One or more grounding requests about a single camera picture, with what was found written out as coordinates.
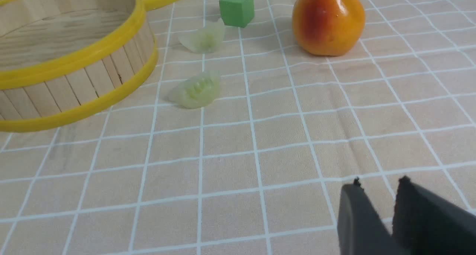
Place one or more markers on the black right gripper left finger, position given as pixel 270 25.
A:
pixel 360 229

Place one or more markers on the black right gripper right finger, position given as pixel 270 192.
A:
pixel 427 224

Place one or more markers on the translucent green dumpling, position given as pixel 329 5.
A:
pixel 197 91
pixel 205 40

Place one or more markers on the bamboo steamer tray yellow rim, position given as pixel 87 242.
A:
pixel 65 60

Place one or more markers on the beige checkered tablecloth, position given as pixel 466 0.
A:
pixel 259 170

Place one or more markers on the orange plastic pear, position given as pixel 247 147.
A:
pixel 327 27

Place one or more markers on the green foam cube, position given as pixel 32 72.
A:
pixel 237 13

